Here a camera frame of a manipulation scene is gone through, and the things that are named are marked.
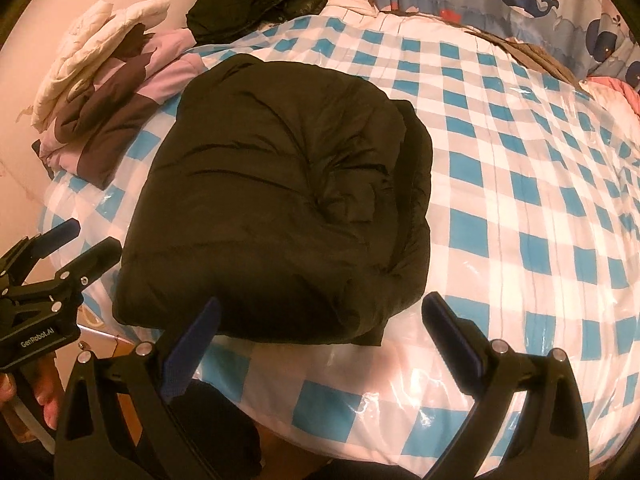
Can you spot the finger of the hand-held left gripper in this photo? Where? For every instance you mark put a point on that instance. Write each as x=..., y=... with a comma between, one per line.
x=62, y=231
x=95, y=260

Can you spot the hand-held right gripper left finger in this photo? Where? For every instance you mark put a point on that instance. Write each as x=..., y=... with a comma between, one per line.
x=192, y=350

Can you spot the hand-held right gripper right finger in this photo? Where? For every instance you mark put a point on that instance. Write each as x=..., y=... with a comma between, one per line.
x=452, y=345

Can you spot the black down jacket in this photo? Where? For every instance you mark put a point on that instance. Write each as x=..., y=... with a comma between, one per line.
x=280, y=185

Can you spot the person's left hand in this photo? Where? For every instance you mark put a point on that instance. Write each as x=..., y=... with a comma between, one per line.
x=46, y=390

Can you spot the pink and brown garment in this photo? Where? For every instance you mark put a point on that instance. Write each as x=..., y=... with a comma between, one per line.
x=115, y=125

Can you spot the blue white checkered blanket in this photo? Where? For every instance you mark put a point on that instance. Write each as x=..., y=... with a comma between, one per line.
x=500, y=210

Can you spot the white puffy jacket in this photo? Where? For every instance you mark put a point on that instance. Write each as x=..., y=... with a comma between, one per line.
x=90, y=55

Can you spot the black hooded coat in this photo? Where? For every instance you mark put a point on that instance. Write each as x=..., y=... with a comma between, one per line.
x=250, y=0

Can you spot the olive flat cloth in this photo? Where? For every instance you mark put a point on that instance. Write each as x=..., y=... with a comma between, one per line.
x=545, y=57

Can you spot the pink cloth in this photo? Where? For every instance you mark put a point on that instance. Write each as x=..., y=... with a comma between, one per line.
x=620, y=90

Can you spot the white pleated cloth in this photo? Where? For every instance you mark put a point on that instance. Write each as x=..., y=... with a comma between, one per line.
x=350, y=5

